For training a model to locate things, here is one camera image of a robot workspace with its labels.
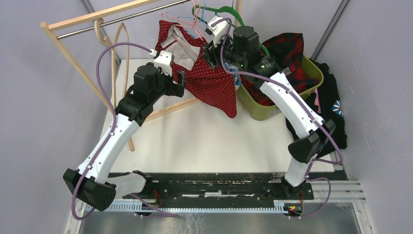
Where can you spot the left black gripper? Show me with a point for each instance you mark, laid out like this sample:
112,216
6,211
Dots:
176,89

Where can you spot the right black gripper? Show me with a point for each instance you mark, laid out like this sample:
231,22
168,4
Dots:
209,51

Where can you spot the red polka dot garment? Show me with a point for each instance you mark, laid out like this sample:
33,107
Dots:
213,87

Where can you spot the pink hanger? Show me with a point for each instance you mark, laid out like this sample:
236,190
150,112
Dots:
181,25

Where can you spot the red plaid shirt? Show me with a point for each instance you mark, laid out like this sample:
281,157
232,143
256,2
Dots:
287,50

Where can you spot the wooden hanger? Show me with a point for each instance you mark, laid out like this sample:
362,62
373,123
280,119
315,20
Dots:
105,40

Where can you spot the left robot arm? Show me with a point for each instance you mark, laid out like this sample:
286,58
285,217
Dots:
91,182

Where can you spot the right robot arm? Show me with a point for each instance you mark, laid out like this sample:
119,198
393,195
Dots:
243,51

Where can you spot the green plastic basket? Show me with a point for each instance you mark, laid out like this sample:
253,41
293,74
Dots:
251,100

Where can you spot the pink cloth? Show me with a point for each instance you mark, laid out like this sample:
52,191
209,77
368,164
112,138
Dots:
316,101

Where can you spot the black garment with flower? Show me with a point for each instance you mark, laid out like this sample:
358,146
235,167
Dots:
330,105

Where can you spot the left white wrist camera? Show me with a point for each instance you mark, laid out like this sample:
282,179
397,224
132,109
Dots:
164,60

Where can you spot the blue wire hanger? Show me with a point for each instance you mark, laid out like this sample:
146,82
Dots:
199,7

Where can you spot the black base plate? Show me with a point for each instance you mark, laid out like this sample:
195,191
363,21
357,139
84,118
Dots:
221,190

